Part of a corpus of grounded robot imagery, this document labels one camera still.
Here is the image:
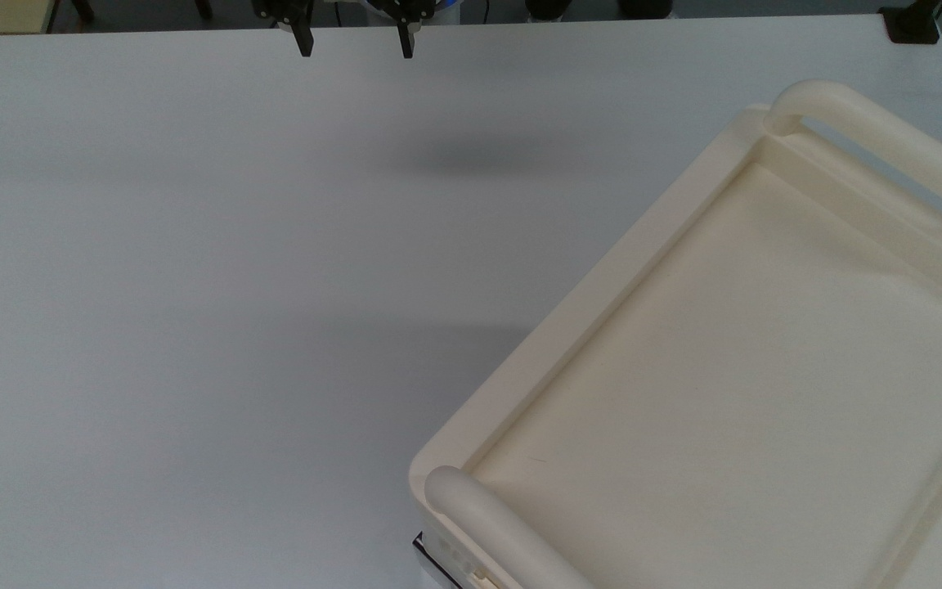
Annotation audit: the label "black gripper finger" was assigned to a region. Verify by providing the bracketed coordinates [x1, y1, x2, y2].
[254, 0, 315, 58]
[373, 0, 439, 60]

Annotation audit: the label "black table clamp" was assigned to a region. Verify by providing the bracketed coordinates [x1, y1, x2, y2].
[880, 0, 942, 44]

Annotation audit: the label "cream plastic cabinet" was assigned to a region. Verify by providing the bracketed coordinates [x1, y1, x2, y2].
[408, 79, 942, 589]

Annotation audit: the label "cream cabinet carry handle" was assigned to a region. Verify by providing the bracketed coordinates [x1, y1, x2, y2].
[764, 79, 942, 259]

